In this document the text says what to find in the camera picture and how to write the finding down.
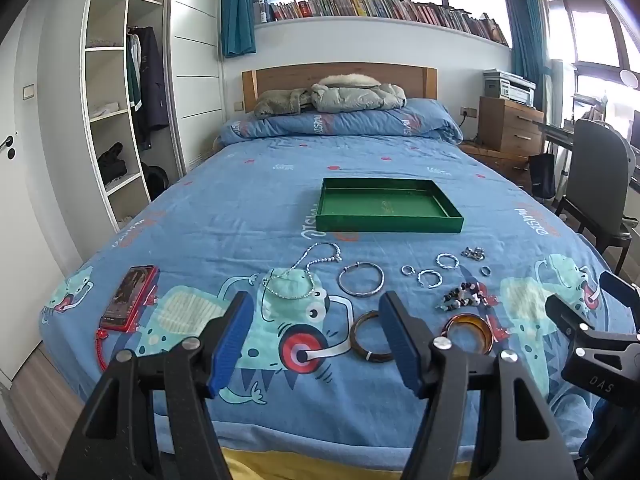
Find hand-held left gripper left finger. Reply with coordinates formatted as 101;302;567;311
55;291;256;480

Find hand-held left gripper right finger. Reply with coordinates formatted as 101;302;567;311
378;290;581;480

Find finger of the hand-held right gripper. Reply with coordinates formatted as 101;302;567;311
545;294;601;348
597;270;640;311

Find dark brown bangle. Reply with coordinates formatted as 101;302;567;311
350;310;401;363

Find wide amber bangle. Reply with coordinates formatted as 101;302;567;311
442;312;495;356

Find dark bead bracelet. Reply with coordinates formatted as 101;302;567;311
436;281;493;313

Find silver bangle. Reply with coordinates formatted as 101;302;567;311
337;261;386;297

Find green tray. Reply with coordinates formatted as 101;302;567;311
315;176;465;234

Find red smartphone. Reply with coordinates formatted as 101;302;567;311
99;265;160;332

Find grey chair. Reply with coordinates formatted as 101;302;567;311
555;119;637;273

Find black tote bag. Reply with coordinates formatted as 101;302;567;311
527;151;557;199

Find yellow mattress sheet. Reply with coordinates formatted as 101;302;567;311
220;447;473;480

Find black floor bag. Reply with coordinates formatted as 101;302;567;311
141;161;169;203

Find wooden drawer chest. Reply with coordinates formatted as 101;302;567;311
477;96;546;157

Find black folded clothes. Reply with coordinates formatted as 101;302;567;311
96;142;128;183

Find white printer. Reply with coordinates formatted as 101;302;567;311
483;68;537;107

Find blue pillow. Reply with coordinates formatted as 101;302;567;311
217;99;465;147

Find olive fleece jacket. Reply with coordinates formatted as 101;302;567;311
254;88;313;120

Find grey puffer jacket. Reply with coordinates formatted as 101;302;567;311
311;74;407;113

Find white door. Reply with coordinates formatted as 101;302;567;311
0;10;83;386

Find white wardrobe sliding doors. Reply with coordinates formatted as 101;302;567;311
167;0;223;178

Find dark hanging jacket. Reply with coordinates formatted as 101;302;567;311
132;26;170;151

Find wooden headboard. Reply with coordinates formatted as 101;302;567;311
242;64;438;111

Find teal curtain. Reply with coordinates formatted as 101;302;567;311
504;0;551;93
221;0;257;59

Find green and white garment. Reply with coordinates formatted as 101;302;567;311
125;32;143;111

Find row of books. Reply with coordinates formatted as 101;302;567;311
252;0;510;47

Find white open wardrobe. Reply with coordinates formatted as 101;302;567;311
80;0;173;233

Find silver beaded necklace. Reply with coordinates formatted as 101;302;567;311
262;242;343;301

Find red phone lanyard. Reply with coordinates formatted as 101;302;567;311
95;285;158;373

